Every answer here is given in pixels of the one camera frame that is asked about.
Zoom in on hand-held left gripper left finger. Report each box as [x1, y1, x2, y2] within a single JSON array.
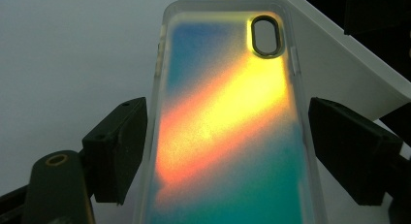
[[81, 96, 149, 206]]

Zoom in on iridescent clear phone case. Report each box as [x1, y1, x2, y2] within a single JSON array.
[[131, 0, 330, 224]]

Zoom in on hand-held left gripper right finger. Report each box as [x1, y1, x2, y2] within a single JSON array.
[[307, 96, 405, 208]]

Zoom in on white plastic bin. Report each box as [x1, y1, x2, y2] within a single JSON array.
[[274, 0, 411, 122]]

